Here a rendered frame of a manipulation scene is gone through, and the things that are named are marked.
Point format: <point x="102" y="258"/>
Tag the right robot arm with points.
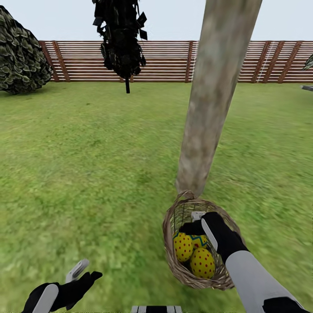
<point x="258" y="290"/>

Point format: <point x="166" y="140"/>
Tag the wicker basket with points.
<point x="179" y="213"/>

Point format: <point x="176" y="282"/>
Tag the tree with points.
<point x="120" y="49"/>
<point x="225" y="36"/>

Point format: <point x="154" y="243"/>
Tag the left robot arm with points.
<point x="53" y="296"/>

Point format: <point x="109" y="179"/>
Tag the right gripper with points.
<point x="190" y="229"/>

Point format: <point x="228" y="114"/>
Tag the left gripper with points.
<point x="81" y="286"/>

